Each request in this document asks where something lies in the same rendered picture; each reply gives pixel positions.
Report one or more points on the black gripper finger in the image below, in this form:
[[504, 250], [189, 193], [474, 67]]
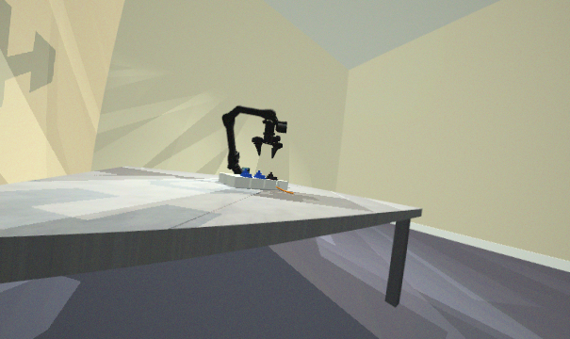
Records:
[[258, 147], [273, 151]]

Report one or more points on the white flat deck plate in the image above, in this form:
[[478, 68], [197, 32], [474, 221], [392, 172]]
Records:
[[246, 180]]

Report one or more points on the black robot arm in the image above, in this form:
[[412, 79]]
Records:
[[229, 120]]

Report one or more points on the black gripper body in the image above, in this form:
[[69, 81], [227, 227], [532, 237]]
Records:
[[259, 139]]

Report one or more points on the black micro servo with orange cable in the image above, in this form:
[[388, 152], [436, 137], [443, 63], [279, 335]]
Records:
[[271, 177]]

